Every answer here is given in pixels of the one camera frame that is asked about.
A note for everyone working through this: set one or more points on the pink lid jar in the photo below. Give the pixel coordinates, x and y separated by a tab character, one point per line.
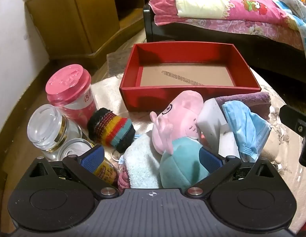
69	84

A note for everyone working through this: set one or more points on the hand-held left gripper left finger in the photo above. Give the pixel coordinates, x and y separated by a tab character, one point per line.
92	158

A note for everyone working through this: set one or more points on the blue face mask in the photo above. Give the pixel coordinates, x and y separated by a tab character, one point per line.
244	123
121	160

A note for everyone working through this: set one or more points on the purple towel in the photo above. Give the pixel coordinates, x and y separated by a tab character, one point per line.
249	98

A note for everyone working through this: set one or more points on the light blue towel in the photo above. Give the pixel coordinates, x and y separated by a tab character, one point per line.
143	158

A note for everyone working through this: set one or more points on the pink cartoon quilt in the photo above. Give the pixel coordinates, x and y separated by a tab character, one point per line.
241	2

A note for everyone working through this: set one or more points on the wooden cabinet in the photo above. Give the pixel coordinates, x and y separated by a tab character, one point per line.
69	17

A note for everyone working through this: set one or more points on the pink cloth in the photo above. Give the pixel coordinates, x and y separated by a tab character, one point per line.
123	181

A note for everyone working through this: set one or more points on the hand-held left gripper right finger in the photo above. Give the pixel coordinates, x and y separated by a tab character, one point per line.
209	161

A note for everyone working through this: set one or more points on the pink floral bed sheet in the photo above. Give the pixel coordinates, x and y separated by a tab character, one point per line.
217	24

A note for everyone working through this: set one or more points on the striped knitted sock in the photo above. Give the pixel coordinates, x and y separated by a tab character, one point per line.
111	128

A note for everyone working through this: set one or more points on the floral tablecloth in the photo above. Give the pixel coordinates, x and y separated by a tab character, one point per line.
286	190

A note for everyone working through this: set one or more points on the white sponge block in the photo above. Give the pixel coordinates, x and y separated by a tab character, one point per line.
212	121

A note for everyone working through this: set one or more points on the blue white patchwork blanket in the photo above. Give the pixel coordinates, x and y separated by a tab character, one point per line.
298	14

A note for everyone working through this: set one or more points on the pink pig plush toy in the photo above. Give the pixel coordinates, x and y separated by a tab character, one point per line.
177	118

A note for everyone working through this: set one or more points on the clear glass jar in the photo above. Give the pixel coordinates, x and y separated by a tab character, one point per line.
46	126

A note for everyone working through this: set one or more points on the red cardboard box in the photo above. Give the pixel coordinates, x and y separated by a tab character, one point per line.
133	96

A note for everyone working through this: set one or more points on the yellow drink can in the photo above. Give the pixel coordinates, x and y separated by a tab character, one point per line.
74	148

